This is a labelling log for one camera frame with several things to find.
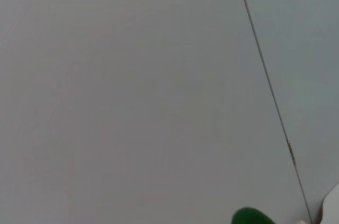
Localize cream tote bag green handles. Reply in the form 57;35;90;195
231;207;276;224

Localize thin dark vertical wall strip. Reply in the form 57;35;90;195
235;0;314;224

